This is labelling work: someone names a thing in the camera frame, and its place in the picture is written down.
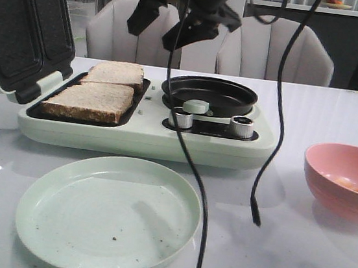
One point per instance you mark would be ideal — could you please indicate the white cabinet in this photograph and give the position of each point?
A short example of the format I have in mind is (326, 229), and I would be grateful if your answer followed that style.
(201, 56)

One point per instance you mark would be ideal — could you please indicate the green breakfast maker base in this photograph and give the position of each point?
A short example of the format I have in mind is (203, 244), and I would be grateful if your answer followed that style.
(144, 135)

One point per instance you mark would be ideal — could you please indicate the black round frying pan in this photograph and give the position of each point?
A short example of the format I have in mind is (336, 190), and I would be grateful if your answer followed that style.
(225, 98)

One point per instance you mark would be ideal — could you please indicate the grey upholstered chair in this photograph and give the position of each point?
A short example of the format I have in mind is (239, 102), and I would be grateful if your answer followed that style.
(254, 50)
(108, 38)

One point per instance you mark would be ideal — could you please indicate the bread slice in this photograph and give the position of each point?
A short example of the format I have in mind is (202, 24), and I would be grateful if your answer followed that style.
(116, 72)
(98, 102)

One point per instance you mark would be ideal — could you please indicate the right grey upholstered chair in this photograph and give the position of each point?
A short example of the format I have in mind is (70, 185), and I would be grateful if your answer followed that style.
(254, 50)

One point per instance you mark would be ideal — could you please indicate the fruit bowl on counter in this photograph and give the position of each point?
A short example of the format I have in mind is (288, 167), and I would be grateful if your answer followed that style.
(336, 4)

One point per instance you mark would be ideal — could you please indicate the left silver control knob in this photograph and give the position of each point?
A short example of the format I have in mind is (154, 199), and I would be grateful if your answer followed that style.
(184, 119)

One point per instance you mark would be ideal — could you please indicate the right silver control knob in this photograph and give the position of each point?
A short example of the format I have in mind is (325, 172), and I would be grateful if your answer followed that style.
(241, 126)

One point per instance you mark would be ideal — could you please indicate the silver control knob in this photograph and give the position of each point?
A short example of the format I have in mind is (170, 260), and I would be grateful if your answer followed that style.
(184, 119)
(241, 126)

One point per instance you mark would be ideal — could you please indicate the left grey upholstered chair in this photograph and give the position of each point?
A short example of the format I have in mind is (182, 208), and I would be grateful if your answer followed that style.
(108, 38)

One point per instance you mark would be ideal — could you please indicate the pale green round plate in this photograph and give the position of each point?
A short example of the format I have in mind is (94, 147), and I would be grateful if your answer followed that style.
(108, 212)

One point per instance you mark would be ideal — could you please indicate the green sandwich maker lid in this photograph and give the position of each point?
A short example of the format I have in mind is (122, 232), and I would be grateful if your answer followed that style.
(36, 47)

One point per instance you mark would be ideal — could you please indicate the pink bowl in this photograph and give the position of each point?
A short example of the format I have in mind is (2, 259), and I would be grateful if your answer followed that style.
(331, 172)

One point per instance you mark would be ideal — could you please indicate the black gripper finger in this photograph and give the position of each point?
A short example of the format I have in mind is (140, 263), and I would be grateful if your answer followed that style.
(144, 14)

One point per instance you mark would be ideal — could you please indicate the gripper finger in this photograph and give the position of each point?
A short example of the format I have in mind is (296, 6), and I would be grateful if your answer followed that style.
(191, 29)

